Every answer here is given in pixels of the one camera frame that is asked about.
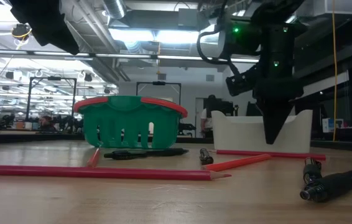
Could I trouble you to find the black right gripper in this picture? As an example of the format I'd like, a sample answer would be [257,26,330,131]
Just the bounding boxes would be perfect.
[252,77,304,145]

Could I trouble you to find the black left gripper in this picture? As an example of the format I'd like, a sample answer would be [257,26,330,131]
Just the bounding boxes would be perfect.
[9,0,80,56]

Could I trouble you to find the white plastic bin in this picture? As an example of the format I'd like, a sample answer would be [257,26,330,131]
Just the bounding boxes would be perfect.
[211,109,313,154]

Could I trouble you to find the orange pencil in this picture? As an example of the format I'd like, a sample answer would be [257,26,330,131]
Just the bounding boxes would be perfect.
[86,147,101,168]
[201,153,272,172]

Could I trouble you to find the green basket with orange handles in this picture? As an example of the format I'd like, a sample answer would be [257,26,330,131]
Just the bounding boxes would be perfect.
[73,95,188,149]

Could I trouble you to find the long dark red pencil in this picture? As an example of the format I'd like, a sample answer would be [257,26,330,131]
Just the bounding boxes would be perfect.
[0,165,232,182]

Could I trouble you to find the white and blue box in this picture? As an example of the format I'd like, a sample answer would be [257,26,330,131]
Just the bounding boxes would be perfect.
[321,117,345,134]

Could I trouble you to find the long ceiling light strip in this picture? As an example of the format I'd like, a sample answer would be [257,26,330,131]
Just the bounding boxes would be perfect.
[0,48,259,65]

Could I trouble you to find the person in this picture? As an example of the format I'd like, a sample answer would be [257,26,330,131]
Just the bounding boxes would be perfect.
[38,114,55,131]
[200,94,219,138]

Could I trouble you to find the bright ceiling light panel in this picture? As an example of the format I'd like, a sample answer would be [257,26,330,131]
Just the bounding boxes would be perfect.
[109,27,217,45]

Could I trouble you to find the background work table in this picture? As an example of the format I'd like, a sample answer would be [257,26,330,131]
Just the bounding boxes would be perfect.
[0,129,85,146]

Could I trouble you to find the white ceiling unit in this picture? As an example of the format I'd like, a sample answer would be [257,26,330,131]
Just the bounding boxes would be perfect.
[312,0,352,17]

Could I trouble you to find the black ceiling cable reel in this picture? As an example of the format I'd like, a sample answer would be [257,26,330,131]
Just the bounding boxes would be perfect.
[10,23,33,40]

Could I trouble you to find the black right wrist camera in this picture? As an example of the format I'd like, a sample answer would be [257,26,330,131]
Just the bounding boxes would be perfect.
[225,67,259,97]

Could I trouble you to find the silver ventilation duct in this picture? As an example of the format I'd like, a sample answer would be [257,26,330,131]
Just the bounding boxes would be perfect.
[101,0,127,20]

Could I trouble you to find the yellow extension cable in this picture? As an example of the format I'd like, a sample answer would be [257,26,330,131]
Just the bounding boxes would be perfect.
[331,0,338,141]

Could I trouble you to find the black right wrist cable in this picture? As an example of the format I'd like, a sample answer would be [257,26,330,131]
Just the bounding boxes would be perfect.
[196,0,242,77]

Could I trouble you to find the small black gantry frame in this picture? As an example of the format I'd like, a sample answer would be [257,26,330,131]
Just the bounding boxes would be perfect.
[135,80,182,98]

